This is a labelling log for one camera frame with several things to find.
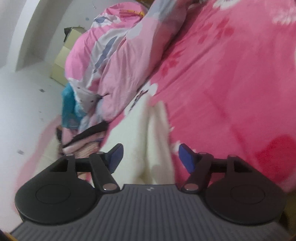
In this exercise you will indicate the black folded garment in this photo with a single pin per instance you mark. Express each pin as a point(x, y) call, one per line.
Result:
point(101, 127)

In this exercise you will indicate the cream white fleece sweater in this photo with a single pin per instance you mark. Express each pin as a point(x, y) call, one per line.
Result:
point(144, 134)

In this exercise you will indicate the pink patterned duvet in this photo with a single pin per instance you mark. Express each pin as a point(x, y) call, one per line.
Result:
point(110, 62)

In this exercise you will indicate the pink padded headboard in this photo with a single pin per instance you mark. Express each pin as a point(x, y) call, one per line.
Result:
point(29, 167)

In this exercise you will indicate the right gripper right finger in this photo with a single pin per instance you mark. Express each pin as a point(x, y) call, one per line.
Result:
point(231, 188)

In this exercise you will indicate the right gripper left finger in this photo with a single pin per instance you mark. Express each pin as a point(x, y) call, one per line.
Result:
point(69, 188)

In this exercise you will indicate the stack of folded clothes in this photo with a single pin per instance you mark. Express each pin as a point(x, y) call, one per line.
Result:
point(82, 148)

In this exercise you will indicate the pink floral bed blanket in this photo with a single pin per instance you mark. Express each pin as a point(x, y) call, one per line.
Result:
point(227, 80)

